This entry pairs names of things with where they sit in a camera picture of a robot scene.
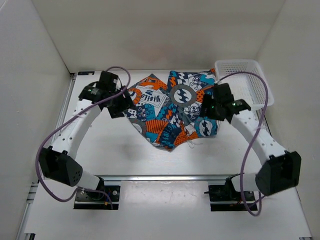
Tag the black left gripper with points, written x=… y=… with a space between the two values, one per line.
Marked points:
x=126 y=104

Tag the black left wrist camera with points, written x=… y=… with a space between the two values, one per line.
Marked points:
x=107 y=81

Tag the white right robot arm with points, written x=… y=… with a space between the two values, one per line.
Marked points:
x=280 y=168

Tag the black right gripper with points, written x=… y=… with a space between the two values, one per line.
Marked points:
x=207 y=100

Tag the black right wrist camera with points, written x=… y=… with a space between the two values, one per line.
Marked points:
x=222 y=93

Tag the white plastic mesh basket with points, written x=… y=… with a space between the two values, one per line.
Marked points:
x=243 y=86

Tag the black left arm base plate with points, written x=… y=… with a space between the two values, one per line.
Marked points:
x=85 y=200

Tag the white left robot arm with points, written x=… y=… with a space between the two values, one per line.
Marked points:
x=58 y=160

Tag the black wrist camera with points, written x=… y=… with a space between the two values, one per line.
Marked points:
x=222 y=93
x=107 y=81

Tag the colourful patterned shorts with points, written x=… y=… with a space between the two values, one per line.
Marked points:
x=167 y=114

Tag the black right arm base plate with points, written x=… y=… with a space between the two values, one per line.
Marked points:
x=223 y=201

